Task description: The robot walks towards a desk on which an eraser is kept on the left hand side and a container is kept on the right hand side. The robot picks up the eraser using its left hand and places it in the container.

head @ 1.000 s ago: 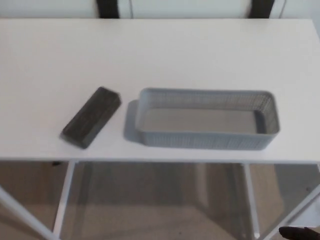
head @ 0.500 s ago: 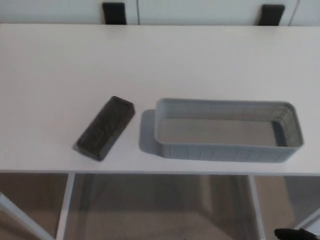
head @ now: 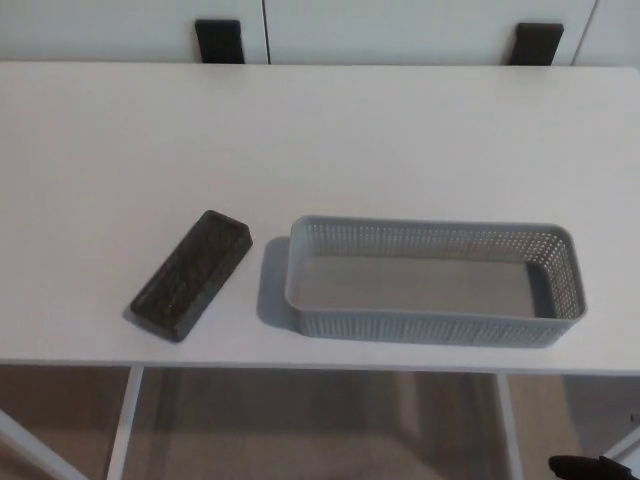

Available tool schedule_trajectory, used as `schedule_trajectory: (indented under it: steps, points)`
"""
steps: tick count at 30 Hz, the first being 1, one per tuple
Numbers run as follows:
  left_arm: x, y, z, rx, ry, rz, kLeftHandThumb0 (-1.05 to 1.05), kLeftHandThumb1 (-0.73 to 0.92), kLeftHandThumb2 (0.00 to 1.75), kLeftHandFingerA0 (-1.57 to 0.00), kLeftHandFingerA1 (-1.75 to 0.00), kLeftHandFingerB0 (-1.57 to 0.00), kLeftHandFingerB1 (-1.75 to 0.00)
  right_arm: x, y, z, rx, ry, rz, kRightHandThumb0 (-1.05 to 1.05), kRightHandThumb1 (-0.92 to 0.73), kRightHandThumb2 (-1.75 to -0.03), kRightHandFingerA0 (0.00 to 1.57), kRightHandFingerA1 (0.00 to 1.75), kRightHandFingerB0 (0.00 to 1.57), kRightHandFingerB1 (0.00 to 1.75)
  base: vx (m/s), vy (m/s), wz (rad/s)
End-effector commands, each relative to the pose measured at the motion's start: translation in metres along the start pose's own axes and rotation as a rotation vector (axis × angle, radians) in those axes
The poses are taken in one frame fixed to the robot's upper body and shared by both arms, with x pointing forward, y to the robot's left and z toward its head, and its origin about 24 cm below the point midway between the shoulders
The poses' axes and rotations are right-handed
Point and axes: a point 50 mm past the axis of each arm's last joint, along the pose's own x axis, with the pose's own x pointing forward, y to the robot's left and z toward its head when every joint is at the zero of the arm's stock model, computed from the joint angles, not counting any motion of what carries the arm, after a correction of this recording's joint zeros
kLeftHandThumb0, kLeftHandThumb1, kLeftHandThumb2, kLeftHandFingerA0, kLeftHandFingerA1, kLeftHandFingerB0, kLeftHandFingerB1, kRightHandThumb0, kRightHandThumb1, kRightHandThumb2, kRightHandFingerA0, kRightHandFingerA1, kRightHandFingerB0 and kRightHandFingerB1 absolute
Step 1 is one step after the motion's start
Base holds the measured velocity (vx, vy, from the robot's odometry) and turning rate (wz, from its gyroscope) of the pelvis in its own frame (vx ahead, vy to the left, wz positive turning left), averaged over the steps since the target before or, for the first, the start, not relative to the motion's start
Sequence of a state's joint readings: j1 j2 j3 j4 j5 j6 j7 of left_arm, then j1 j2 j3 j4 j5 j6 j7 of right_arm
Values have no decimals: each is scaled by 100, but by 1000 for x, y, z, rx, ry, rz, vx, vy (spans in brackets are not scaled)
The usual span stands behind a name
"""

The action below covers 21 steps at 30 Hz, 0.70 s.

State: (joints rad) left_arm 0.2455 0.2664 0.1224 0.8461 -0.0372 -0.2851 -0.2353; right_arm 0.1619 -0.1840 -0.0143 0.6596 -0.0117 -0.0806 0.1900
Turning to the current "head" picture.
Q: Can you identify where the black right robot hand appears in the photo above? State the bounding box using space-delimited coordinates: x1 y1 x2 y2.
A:
547 453 635 480

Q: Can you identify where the black whiteboard eraser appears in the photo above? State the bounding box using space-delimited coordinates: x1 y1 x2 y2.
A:
129 209 254 344

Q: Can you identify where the grey perforated plastic basket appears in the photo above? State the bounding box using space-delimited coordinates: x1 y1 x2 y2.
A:
284 214 589 349

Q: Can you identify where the white desk leg frame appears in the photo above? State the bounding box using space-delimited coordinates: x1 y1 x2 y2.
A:
493 372 640 480
0 366 147 480

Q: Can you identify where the black rectangular bracket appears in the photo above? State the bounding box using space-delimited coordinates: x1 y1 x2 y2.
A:
508 21 567 67
194 18 247 65

